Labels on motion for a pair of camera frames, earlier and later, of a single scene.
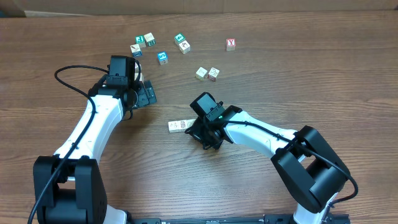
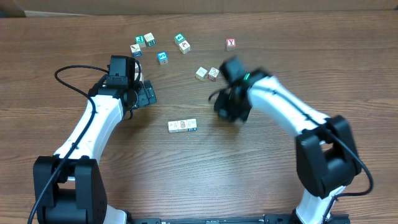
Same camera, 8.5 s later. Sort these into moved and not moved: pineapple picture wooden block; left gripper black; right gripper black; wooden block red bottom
Moved: right gripper black
Not moved: wooden block red bottom; pineapple picture wooden block; left gripper black
